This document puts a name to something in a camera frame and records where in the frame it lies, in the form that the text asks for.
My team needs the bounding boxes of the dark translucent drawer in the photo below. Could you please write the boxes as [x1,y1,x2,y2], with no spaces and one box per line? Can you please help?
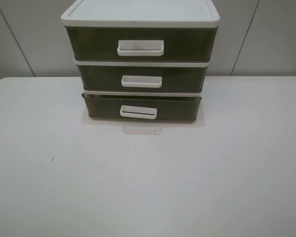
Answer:
[82,93,202,122]
[78,65,207,93]
[66,27,217,62]

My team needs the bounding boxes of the white plastic drawer cabinet frame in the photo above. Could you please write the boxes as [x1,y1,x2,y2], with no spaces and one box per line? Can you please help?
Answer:
[61,0,220,97]

